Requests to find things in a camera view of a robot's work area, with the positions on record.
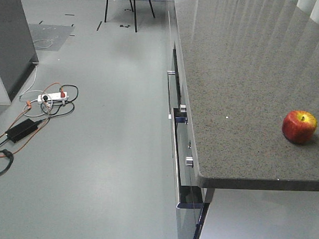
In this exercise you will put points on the red yellow apple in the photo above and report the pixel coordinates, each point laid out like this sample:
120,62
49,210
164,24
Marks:
299,126

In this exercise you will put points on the silver oven knob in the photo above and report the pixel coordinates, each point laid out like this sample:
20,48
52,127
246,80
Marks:
189,162

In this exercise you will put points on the black built-in oven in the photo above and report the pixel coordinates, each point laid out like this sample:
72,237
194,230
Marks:
192,202

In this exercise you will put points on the white power strip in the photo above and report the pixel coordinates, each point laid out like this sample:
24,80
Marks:
52,97

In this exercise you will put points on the grey speckled kitchen counter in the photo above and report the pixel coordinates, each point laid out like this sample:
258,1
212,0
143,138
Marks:
244,65

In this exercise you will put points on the white chair black legs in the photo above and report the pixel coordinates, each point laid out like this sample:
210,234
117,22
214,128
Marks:
133,9

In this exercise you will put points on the black power adapter brick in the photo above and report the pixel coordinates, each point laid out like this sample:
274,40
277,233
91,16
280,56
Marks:
20,131

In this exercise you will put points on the grey kitchen island cabinet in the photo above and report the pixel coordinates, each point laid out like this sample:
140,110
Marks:
17,52

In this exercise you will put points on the silver oven handle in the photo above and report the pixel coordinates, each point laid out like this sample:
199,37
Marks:
171,77

